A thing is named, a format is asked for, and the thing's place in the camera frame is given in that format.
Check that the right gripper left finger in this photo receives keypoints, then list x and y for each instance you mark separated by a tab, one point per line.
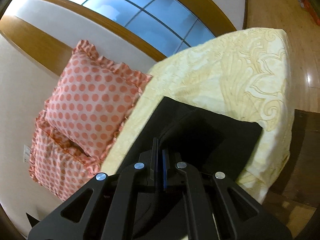
105	207

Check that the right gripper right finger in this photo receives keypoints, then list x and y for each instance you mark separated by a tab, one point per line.
216	207

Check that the black pants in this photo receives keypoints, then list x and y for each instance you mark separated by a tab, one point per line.
209	141

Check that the lower pink polka-dot pillow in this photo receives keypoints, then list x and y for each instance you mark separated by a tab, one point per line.
56	163

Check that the pink polka-dot pillow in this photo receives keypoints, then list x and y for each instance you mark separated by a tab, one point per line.
93	98
56	163

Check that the upper pink polka-dot pillow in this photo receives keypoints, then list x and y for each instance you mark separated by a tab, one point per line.
93	98

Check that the cream patterned bedspread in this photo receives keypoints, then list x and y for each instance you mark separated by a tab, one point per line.
245	75

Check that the wooden headboard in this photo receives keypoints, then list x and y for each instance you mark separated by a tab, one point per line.
40	46

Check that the wooden framed window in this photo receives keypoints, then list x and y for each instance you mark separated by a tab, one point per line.
159	28

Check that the white wall outlet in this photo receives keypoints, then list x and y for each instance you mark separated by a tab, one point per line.
26	153

